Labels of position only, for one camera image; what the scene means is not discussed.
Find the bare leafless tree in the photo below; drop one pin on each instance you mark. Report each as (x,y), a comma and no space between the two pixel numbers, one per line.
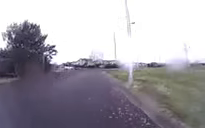
(96,55)

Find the row of distant buildings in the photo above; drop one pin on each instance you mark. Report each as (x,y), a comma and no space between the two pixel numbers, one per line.
(90,63)

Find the tall pale lamp pole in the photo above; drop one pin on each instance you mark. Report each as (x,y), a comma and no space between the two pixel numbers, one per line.
(129,30)
(115,46)

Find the dark asphalt road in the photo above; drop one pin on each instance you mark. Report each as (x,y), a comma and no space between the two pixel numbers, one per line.
(76,103)

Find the grey kerb strip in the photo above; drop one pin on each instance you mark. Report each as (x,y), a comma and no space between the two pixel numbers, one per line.
(146,103)

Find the large dark green tree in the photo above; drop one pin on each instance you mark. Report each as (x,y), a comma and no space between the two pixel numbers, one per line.
(25,43)

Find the green grass field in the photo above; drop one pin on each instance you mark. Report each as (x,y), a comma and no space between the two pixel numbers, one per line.
(180,90)

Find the pale pole with crossarm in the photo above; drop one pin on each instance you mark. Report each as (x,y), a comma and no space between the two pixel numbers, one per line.
(186,51)

